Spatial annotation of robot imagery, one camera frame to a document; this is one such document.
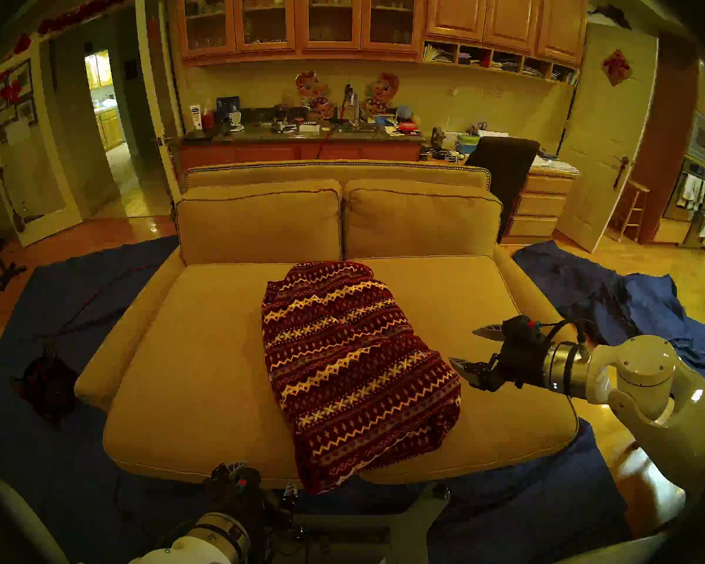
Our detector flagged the crumpled blue blanket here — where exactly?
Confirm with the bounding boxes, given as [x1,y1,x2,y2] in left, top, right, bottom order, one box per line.
[512,241,705,384]

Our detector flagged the white door with ornament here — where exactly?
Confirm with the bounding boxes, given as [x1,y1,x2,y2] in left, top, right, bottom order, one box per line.
[557,22,660,253]

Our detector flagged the white hanging towel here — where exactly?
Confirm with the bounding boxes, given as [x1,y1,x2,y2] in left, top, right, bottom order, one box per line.
[677,172,705,211]

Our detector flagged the large navy floor cloth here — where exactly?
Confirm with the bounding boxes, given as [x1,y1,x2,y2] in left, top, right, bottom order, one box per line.
[0,235,632,564]

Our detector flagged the red patterned knit blanket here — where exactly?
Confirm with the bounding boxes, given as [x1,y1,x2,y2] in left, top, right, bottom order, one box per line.
[261,261,462,494]

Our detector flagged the yellow fabric sofa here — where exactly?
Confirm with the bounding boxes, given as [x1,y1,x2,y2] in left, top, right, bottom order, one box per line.
[73,159,601,490]

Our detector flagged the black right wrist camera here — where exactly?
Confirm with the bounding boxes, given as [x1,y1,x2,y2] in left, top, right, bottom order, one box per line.
[501,315,542,344]

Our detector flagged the yellow sofa back cushion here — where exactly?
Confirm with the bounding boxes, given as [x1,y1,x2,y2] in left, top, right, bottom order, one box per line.
[175,179,344,267]
[343,179,503,260]

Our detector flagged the dark plant decoration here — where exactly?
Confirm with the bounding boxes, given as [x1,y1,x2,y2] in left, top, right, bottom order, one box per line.
[589,4,632,30]

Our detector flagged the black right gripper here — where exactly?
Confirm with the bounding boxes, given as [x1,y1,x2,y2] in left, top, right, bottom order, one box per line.
[448,323,551,393]

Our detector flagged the cartoon animal wall decoration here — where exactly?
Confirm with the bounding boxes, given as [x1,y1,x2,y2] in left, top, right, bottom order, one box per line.
[295,70,335,121]
[361,72,400,118]

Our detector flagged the tall wooden oven cabinet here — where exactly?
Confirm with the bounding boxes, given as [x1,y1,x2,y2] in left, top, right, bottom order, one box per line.
[632,37,703,245]

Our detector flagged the red garland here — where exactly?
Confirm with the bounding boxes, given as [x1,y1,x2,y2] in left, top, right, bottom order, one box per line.
[38,0,136,36]

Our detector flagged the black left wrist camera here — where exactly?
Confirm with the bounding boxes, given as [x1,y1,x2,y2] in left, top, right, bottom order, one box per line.
[211,468,261,494]

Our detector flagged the plain white open door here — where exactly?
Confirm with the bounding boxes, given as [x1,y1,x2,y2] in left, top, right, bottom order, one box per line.
[135,0,184,202]

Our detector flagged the solid wooden wall cabinet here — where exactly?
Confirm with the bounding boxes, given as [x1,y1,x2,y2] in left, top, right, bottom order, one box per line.
[426,0,589,67]

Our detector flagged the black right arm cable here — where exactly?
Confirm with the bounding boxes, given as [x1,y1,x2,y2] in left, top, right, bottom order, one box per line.
[538,317,594,361]

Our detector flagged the dark red cable coil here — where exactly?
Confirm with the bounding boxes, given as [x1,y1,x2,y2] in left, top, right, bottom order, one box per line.
[15,354,77,422]

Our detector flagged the metal sink faucet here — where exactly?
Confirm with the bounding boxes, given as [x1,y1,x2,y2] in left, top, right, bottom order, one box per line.
[342,84,362,126]

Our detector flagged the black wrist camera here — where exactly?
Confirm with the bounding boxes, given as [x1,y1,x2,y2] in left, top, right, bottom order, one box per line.
[211,468,261,494]
[501,315,542,344]

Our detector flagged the yellow sofa seat cushion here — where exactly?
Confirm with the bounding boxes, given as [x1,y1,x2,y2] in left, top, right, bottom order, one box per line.
[103,262,353,489]
[340,254,581,484]

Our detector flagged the stainless wall oven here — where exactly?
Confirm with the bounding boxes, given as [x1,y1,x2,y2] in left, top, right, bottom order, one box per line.
[664,112,705,223]

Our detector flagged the wooden cubby shelf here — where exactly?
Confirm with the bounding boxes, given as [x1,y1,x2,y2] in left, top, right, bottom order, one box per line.
[421,39,581,86]

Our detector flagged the white mirrored door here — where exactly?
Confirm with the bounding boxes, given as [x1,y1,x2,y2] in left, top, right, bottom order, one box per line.
[0,40,84,247]

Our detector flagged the wooden desk with drawers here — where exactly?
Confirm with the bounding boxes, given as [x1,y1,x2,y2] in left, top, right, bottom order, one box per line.
[501,164,578,245]

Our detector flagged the large black picture frame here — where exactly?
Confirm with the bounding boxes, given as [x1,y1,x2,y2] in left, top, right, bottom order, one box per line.
[0,58,35,116]

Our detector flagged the yellow-lit kitchen base cabinet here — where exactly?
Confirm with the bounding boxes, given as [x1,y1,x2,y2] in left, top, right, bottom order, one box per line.
[97,108,125,152]

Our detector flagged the stack of papers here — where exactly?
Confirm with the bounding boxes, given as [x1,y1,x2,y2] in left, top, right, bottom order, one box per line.
[532,153,581,176]

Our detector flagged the black office chair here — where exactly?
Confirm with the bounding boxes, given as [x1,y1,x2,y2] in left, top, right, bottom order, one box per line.
[466,136,541,243]

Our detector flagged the dark-topped wooden counter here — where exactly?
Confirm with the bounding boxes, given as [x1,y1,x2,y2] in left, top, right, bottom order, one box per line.
[176,125,427,170]

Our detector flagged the glass-door wooden wall cabinet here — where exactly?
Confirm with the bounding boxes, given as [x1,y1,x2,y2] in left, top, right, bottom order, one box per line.
[175,0,427,67]

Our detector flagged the small wooden stool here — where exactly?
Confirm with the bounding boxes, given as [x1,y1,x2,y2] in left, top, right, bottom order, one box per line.
[610,180,651,243]

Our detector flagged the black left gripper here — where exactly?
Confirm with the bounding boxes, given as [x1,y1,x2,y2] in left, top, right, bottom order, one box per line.
[207,462,299,532]

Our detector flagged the red diamond door ornament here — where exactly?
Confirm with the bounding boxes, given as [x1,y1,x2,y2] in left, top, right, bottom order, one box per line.
[601,48,633,88]

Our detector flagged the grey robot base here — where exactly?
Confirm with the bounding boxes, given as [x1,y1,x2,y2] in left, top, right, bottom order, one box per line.
[244,484,450,564]

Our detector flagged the black floor stand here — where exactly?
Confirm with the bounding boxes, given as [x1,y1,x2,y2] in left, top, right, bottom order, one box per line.
[0,202,29,292]

